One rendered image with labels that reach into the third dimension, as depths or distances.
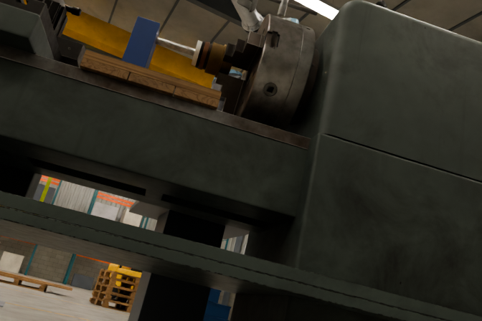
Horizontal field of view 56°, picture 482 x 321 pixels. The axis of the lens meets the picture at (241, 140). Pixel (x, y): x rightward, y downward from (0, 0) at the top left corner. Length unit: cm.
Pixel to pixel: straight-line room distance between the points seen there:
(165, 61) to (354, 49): 1131
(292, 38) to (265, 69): 11
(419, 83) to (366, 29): 18
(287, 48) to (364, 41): 18
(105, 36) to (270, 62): 1122
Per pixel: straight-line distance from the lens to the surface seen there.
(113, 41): 1223
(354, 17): 116
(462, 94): 122
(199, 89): 99
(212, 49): 120
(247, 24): 200
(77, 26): 1224
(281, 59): 111
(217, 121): 98
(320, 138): 98
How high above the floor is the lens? 47
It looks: 21 degrees up
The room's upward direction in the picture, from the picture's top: 14 degrees clockwise
